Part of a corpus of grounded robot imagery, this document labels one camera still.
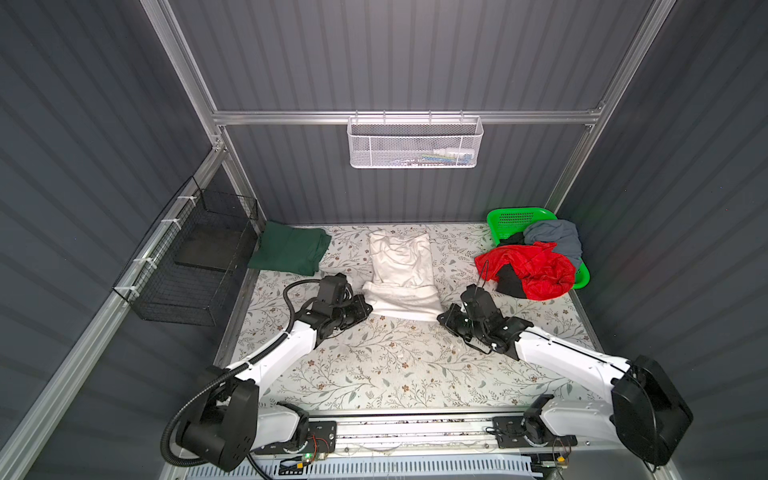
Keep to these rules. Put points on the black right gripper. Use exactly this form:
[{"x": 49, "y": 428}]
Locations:
[{"x": 447, "y": 321}]

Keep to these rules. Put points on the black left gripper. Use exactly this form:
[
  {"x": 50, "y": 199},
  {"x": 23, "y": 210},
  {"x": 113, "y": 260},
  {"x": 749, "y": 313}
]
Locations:
[{"x": 360, "y": 312}]

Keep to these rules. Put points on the white printed t shirt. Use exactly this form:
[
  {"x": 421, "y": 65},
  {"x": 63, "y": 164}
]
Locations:
[{"x": 403, "y": 284}]

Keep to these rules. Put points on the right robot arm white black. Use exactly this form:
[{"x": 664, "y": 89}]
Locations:
[{"x": 637, "y": 404}]

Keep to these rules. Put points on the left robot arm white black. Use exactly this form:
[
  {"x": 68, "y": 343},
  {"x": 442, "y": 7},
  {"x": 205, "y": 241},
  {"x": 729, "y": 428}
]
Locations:
[{"x": 223, "y": 423}]

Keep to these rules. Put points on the floral patterned table mat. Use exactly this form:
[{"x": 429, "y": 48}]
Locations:
[{"x": 387, "y": 363}]

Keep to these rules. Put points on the red t shirt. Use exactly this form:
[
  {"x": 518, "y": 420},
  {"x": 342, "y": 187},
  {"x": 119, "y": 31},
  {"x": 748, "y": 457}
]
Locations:
[{"x": 533, "y": 272}]

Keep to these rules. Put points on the folded dark green t shirt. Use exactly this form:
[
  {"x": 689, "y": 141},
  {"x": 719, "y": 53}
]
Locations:
[{"x": 288, "y": 249}]

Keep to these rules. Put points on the green plastic laundry basket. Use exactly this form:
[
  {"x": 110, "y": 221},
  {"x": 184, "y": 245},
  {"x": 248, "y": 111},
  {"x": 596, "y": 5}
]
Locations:
[{"x": 506, "y": 222}]

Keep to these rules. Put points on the grey blue t shirt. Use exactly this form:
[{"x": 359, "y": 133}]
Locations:
[{"x": 562, "y": 233}]

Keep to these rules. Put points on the white bottle in basket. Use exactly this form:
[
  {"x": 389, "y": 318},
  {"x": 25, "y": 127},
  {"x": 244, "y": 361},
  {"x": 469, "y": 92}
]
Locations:
[{"x": 460, "y": 155}]

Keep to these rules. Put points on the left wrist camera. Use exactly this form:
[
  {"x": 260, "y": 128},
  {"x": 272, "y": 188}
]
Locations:
[{"x": 334, "y": 290}]

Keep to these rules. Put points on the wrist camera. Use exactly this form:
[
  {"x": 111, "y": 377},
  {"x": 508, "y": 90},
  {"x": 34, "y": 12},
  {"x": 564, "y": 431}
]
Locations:
[
  {"x": 478, "y": 303},
  {"x": 334, "y": 290}
]

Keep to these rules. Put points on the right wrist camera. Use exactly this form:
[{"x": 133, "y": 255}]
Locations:
[{"x": 478, "y": 303}]

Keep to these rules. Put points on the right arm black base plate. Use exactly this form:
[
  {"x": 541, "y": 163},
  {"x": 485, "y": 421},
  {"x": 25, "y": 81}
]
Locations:
[{"x": 518, "y": 431}]

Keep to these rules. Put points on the aluminium mounting rail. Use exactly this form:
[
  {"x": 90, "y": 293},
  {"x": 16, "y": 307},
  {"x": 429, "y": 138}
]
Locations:
[{"x": 412, "y": 431}]

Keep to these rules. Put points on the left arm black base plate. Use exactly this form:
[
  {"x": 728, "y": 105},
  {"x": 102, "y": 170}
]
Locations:
[{"x": 313, "y": 437}]

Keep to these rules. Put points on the white slotted cable duct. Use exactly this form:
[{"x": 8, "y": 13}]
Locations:
[{"x": 475, "y": 466}]

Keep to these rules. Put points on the black wire mesh basket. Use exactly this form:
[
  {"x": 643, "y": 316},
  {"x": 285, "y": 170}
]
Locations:
[{"x": 196, "y": 260}]

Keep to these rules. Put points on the white wire mesh basket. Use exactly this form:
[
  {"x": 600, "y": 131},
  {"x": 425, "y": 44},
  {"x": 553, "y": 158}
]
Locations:
[{"x": 408, "y": 142}]

